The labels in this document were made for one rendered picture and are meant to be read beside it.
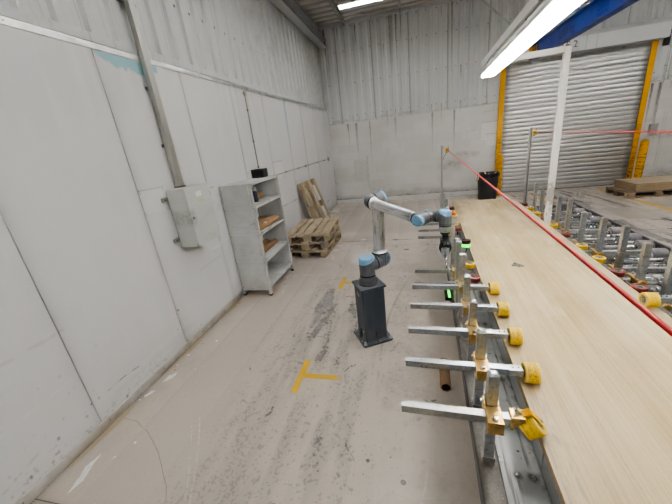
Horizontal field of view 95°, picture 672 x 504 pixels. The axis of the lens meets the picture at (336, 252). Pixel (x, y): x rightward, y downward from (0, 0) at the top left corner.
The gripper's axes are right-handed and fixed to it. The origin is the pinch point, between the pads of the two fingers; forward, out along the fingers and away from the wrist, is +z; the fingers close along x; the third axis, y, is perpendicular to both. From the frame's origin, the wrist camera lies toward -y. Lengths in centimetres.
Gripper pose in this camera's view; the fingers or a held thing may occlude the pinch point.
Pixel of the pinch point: (445, 257)
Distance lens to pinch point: 254.3
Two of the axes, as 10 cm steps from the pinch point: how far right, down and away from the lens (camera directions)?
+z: 1.1, 9.4, 3.3
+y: 2.6, -3.5, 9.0
